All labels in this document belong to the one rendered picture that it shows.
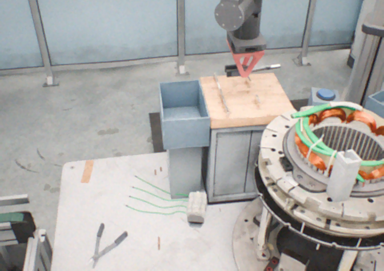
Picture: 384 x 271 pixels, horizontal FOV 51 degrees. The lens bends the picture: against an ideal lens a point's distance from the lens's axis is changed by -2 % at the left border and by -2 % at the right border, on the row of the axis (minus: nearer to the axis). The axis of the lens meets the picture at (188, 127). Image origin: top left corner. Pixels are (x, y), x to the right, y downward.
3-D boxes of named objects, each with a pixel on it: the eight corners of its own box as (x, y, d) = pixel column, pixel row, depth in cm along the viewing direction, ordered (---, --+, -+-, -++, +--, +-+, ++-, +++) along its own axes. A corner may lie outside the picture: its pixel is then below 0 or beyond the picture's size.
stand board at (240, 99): (211, 128, 93) (211, 120, 91) (199, 84, 107) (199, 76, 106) (295, 122, 94) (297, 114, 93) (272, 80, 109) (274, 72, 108)
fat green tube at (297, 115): (291, 123, 77) (293, 115, 76) (283, 112, 80) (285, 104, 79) (360, 115, 80) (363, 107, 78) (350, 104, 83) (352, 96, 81)
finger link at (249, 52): (231, 84, 88) (233, 46, 82) (224, 67, 94) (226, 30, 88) (262, 81, 89) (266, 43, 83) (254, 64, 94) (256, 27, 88)
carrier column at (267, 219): (258, 254, 94) (269, 191, 81) (254, 245, 96) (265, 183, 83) (268, 251, 94) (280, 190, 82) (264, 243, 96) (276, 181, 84)
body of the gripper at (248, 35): (235, 54, 82) (237, 20, 77) (225, 31, 90) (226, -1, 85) (266, 52, 83) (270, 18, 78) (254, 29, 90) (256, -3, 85)
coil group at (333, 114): (318, 129, 82) (322, 112, 80) (314, 124, 84) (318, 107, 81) (345, 126, 83) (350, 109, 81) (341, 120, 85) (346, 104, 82)
